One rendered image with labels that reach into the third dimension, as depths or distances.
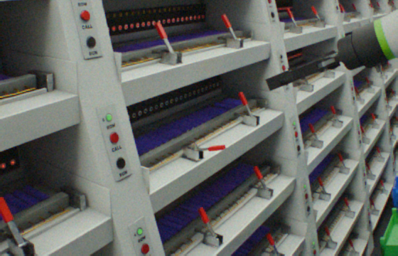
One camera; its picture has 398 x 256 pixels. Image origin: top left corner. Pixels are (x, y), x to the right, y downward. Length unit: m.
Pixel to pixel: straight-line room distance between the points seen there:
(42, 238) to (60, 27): 0.32
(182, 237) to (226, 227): 0.13
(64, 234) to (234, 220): 0.51
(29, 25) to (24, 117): 0.19
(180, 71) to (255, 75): 0.44
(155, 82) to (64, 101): 0.22
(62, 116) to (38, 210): 0.15
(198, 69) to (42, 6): 0.37
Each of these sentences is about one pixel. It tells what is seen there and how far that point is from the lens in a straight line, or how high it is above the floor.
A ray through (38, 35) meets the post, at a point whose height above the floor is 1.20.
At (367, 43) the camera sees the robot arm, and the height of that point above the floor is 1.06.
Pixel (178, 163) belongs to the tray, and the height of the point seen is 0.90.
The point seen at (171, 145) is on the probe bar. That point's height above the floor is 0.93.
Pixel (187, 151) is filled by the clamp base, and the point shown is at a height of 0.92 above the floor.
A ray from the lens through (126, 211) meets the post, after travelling 0.74.
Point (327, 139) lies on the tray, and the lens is 1.66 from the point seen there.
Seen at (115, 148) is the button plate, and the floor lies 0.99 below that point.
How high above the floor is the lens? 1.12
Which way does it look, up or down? 9 degrees down
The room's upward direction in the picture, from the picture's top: 13 degrees counter-clockwise
